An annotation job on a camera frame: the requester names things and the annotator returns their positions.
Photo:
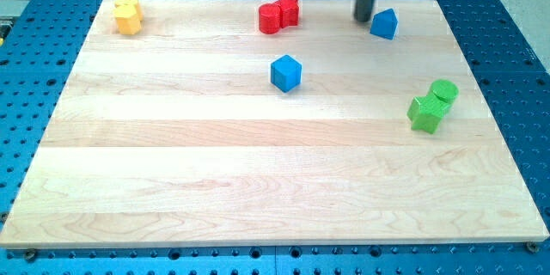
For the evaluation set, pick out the blue cube block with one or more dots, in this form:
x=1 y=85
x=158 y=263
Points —
x=285 y=73

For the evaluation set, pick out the light wooden board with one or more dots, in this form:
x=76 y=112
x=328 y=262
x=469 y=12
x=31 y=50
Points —
x=176 y=137

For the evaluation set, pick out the red cylinder block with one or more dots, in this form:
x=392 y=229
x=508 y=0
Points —
x=269 y=18

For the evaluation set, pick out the red star block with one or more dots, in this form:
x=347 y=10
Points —
x=289 y=12

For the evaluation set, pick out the green star block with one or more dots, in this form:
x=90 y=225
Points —
x=426 y=113

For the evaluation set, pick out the green cylinder block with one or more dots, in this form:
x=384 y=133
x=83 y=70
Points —
x=444 y=90

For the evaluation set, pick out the yellow hexagon block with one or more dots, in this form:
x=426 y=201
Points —
x=127 y=20

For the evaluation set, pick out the yellow heart block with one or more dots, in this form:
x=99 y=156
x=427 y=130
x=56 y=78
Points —
x=134 y=3

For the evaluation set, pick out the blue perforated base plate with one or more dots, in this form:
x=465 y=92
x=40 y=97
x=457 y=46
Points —
x=43 y=44

